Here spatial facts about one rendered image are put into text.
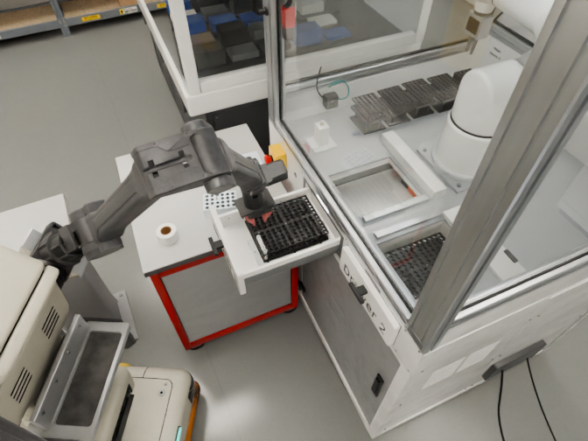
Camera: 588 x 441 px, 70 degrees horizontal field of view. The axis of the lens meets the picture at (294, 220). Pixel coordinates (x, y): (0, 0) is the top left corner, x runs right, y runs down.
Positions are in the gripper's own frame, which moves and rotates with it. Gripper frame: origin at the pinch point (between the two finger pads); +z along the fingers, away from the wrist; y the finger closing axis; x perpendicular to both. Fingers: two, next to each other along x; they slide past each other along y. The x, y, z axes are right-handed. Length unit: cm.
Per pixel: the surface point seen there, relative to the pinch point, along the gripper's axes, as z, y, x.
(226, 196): 18.8, -3.5, 30.7
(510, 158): -55, 26, -48
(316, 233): 9.5, 15.9, -5.6
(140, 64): 103, -12, 286
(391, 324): 6.5, 19.4, -42.4
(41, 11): 86, -78, 395
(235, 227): 14.5, -5.5, 12.4
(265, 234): 8.4, 1.4, 0.7
